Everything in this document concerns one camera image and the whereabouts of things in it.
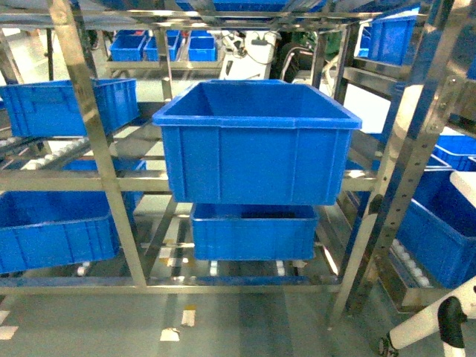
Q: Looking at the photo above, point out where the lower left blue bin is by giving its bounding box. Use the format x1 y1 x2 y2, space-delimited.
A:
0 159 147 275

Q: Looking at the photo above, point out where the left upper blue bin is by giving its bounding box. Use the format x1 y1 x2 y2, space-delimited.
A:
1 79 139 137

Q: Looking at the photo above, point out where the far small blue bin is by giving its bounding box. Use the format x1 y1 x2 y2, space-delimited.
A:
110 30 148 62

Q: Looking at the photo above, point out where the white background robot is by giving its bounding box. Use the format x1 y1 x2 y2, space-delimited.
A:
219 30 281 80

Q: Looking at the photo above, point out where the central blue plastic bin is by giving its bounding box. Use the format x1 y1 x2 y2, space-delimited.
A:
152 80 362 205

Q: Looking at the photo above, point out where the lower right blue bin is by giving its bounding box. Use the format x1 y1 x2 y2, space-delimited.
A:
396 135 475 289

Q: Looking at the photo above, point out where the stainless steel shelf rack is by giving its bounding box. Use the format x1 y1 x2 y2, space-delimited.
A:
1 1 475 322

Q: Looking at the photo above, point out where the lower middle blue bin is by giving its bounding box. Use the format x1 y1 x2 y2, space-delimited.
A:
190 204 319 261

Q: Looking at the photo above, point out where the right upper blue bin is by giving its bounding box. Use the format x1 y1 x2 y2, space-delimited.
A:
359 7 419 65

